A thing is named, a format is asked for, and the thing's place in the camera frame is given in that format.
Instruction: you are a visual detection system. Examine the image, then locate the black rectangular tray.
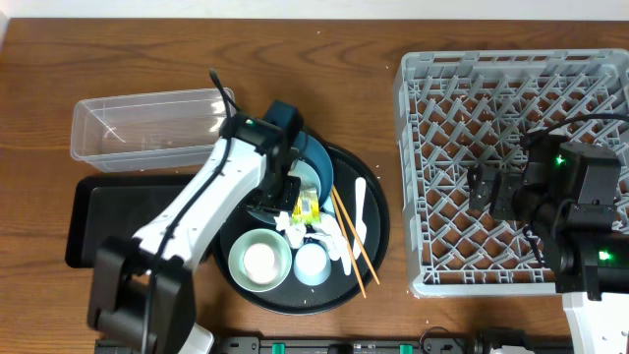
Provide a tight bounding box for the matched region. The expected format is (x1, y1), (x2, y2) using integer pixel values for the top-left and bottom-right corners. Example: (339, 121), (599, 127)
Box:
(65, 173), (193, 268)

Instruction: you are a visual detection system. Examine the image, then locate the wooden chopstick left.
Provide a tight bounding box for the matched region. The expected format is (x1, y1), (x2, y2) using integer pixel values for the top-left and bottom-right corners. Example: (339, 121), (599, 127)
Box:
(331, 187), (367, 298)

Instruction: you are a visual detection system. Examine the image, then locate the round black tray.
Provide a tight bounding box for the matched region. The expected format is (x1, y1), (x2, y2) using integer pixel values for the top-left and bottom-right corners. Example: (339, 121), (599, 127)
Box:
(212, 145), (390, 315)

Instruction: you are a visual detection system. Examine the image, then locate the light blue cup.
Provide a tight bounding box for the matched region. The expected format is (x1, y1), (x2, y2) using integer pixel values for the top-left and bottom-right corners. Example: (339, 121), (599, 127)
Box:
(293, 243), (331, 286)

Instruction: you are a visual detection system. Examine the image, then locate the black rail with green clips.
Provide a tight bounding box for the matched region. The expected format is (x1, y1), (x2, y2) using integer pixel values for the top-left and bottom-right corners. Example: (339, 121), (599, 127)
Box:
(93, 326), (574, 354)

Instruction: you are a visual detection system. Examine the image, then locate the mint green bowl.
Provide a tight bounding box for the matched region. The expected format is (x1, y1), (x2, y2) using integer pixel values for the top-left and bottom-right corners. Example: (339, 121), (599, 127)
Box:
(228, 228), (293, 293)

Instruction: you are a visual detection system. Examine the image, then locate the light blue spoon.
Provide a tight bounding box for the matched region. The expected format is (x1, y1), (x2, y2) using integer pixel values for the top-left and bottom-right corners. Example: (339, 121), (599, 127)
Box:
(320, 196), (352, 275)

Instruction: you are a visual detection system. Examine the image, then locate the white plastic knife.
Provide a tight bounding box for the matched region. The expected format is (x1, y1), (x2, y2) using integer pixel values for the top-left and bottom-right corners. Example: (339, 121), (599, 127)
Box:
(353, 177), (367, 259)

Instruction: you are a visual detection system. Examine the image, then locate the wooden chopstick right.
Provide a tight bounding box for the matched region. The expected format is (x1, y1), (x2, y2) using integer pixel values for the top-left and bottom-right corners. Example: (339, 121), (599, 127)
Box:
(331, 184), (382, 286)

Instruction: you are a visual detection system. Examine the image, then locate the wooden chopstick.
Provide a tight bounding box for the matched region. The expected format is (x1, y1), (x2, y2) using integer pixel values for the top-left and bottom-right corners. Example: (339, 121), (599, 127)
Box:
(331, 184), (382, 286)
(331, 187), (367, 298)

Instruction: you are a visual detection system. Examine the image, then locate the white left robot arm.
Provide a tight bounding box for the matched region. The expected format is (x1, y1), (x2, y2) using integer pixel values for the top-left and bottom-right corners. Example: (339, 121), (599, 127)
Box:
(86, 94), (304, 353)

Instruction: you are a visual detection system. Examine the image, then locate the pink cup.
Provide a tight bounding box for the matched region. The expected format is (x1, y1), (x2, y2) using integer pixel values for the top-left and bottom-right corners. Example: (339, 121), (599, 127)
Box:
(243, 243), (277, 284)

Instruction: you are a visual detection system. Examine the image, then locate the dark blue bowl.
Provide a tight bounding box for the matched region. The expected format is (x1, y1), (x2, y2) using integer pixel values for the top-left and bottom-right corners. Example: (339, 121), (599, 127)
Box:
(239, 131), (334, 224)

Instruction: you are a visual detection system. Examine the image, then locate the light blue small plate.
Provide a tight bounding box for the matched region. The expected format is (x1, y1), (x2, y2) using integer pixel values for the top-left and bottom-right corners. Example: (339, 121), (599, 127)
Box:
(288, 160), (321, 202)

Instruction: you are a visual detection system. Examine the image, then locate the white tissue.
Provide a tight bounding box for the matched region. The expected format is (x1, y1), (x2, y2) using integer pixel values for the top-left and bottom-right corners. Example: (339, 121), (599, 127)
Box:
(273, 211), (307, 249)
(305, 213), (350, 261)

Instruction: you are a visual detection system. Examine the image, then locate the grey dishwasher rack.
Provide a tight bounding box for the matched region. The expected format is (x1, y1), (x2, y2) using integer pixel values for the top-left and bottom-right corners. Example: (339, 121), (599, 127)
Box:
(393, 49), (628, 298)

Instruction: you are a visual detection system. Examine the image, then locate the clear plastic waste bin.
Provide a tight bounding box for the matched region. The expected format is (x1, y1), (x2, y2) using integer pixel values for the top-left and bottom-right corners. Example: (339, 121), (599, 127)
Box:
(70, 88), (225, 173)

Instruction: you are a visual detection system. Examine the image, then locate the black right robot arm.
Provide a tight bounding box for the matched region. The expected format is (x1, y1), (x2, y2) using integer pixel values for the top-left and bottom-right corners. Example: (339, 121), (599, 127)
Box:
(467, 118), (628, 353)

